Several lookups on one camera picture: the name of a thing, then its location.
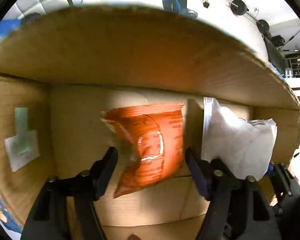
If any orange snack bag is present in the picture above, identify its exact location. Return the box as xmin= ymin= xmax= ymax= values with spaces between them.
xmin=101 ymin=103 xmax=185 ymax=198

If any open cardboard box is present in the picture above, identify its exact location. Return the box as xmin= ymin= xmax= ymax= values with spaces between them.
xmin=0 ymin=5 xmax=300 ymax=239

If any black exercise machine in doorway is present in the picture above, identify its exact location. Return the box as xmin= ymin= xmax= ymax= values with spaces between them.
xmin=263 ymin=29 xmax=300 ymax=78

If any white soft plastic bag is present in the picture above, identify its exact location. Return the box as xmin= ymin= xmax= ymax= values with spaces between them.
xmin=201 ymin=97 xmax=277 ymax=181

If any floor barbell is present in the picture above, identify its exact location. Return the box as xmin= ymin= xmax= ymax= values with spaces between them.
xmin=230 ymin=0 xmax=270 ymax=34

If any dumbbell on floor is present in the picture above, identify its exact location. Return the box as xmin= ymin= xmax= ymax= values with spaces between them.
xmin=184 ymin=8 xmax=198 ymax=20

